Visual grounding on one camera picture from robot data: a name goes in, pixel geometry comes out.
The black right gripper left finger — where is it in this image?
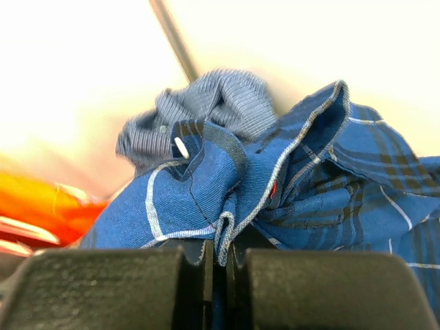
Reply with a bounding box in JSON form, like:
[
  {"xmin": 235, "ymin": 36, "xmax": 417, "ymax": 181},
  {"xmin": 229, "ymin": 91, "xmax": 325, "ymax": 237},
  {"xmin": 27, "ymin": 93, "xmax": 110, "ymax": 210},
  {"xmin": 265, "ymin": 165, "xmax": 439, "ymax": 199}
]
[{"xmin": 1, "ymin": 240, "xmax": 213, "ymax": 329}]

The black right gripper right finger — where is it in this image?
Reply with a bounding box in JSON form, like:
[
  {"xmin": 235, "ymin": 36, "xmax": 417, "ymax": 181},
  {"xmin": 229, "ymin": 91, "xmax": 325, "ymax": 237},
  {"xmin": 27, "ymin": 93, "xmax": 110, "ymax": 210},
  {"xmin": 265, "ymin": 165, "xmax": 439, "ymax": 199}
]
[{"xmin": 230, "ymin": 245, "xmax": 439, "ymax": 329}]

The blue plaid shirt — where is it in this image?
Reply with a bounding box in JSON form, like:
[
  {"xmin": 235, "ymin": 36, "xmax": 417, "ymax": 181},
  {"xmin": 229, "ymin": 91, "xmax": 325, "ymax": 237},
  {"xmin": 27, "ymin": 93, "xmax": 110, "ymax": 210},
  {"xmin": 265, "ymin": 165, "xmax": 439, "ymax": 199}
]
[{"xmin": 80, "ymin": 82, "xmax": 439, "ymax": 314}]

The orange t-shirt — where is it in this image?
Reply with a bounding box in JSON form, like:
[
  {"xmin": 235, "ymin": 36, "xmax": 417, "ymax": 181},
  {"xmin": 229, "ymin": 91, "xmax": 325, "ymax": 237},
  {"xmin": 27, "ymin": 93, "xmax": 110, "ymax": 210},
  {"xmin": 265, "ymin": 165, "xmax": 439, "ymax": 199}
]
[{"xmin": 1, "ymin": 170, "xmax": 109, "ymax": 257}]

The blue checked shirt in basket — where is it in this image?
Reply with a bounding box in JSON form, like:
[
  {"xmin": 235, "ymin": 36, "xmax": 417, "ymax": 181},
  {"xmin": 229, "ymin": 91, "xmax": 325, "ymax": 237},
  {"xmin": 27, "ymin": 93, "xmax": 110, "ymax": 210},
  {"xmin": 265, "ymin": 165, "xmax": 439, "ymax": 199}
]
[{"xmin": 115, "ymin": 69, "xmax": 278, "ymax": 175}]

